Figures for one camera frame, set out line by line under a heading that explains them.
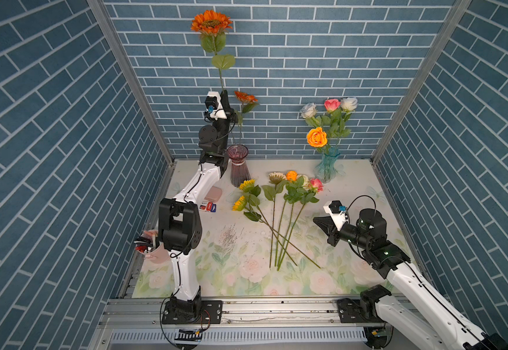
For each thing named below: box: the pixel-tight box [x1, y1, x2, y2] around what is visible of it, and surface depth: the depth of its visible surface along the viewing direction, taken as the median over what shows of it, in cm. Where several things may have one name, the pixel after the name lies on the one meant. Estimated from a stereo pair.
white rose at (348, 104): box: [337, 96, 359, 138], surface depth 96 cm
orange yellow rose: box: [306, 126, 328, 149], surface depth 83 cm
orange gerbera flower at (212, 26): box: [190, 9, 236, 93], surface depth 58 cm
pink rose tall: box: [321, 98, 345, 141], surface depth 97 cm
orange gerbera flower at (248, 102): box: [234, 90, 260, 146], surface depth 91 cm
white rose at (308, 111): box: [299, 102, 320, 128], surface depth 92 cm
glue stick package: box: [198, 200, 218, 213], surface depth 102 cm
